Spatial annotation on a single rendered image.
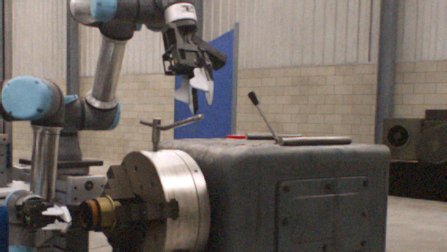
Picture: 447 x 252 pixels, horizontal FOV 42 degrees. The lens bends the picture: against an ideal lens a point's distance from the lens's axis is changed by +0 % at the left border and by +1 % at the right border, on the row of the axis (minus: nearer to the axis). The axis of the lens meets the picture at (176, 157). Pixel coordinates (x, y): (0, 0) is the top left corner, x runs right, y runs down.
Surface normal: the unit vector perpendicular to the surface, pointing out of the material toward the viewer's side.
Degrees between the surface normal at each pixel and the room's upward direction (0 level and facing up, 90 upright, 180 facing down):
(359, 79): 90
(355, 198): 90
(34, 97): 89
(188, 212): 82
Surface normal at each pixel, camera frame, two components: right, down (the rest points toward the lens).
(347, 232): 0.53, 0.07
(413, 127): -0.67, 0.04
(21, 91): 0.01, 0.07
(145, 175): -0.85, 0.02
